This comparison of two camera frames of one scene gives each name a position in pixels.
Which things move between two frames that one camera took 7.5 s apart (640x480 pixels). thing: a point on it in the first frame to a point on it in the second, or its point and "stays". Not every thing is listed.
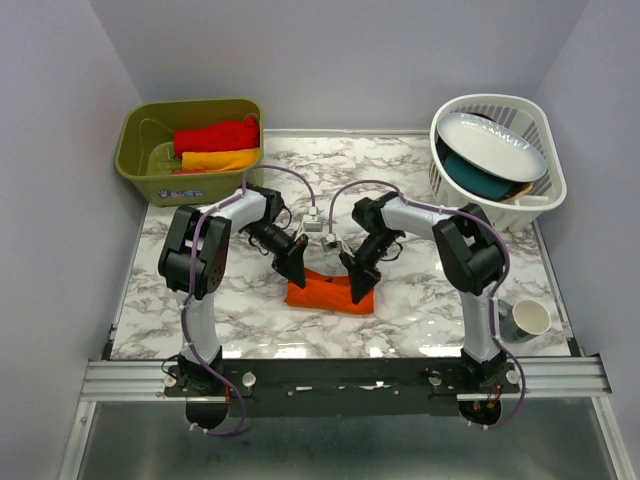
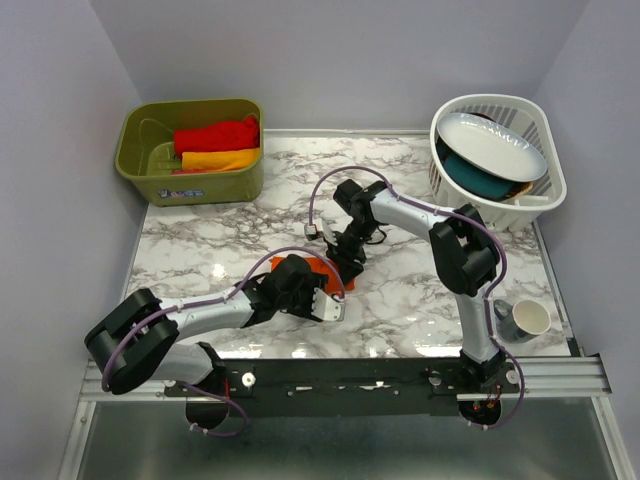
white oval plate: x=493 y=147 stays
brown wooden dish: x=521 y=191 stays
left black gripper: x=291 y=267 to x=311 y=282
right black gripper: x=363 y=276 to x=345 y=259
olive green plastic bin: x=145 y=152 stays
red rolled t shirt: x=217 y=137 stays
